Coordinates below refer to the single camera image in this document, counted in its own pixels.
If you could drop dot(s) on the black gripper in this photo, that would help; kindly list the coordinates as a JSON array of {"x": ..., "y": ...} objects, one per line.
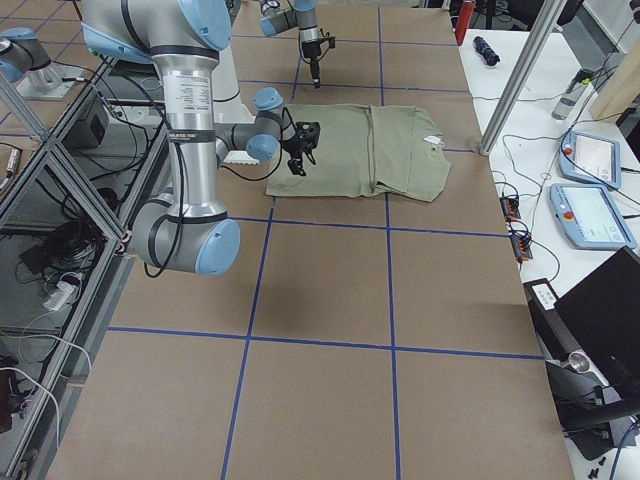
[
  {"x": 293, "y": 147},
  {"x": 310, "y": 51}
]

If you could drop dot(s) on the olive green long-sleeve shirt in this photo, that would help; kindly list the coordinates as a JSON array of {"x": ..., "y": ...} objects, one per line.
[{"x": 366, "y": 150}]

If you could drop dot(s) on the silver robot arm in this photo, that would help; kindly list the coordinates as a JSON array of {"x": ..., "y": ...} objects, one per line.
[
  {"x": 186, "y": 227},
  {"x": 282, "y": 16}
]

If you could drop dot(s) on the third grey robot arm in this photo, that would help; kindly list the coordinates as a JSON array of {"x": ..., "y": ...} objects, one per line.
[{"x": 21, "y": 52}]

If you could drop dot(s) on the white shirt price tag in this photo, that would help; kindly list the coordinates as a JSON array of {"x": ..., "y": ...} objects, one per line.
[{"x": 434, "y": 140}]

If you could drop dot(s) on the red cylinder bottle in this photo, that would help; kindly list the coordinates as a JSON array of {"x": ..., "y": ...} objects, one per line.
[{"x": 463, "y": 20}]

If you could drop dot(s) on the folded dark blue umbrella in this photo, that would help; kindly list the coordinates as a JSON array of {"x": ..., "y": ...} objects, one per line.
[{"x": 485, "y": 51}]

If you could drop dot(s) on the orange circuit board upper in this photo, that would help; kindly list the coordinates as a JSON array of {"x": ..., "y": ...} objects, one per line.
[{"x": 510, "y": 208}]

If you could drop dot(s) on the orange circuit board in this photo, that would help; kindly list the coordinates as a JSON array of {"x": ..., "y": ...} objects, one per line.
[
  {"x": 510, "y": 208},
  {"x": 521, "y": 245}
]

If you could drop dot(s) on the orange circuit board lower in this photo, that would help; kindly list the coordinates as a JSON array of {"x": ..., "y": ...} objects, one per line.
[{"x": 521, "y": 245}]

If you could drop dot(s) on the upper blue teach pendant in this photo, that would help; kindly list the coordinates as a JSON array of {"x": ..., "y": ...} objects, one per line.
[{"x": 588, "y": 158}]

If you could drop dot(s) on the blue teach pendant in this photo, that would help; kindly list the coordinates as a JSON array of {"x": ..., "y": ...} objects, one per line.
[
  {"x": 589, "y": 217},
  {"x": 588, "y": 158}
]

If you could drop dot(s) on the lower blue teach pendant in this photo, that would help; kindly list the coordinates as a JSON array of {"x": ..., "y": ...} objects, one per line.
[{"x": 589, "y": 217}]

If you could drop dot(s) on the black box white label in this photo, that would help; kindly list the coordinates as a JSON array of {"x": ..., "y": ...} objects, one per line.
[{"x": 550, "y": 328}]

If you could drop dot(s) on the black laptop monitor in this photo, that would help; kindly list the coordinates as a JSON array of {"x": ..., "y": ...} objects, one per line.
[{"x": 602, "y": 314}]

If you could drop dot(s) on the steel cup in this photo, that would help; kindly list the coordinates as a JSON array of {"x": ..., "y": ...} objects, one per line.
[{"x": 579, "y": 362}]

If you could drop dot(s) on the white camera column with base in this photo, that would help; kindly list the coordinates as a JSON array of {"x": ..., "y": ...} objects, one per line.
[{"x": 227, "y": 104}]

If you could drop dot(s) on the aluminium frame post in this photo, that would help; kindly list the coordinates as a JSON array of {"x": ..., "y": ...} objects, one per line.
[{"x": 534, "y": 44}]

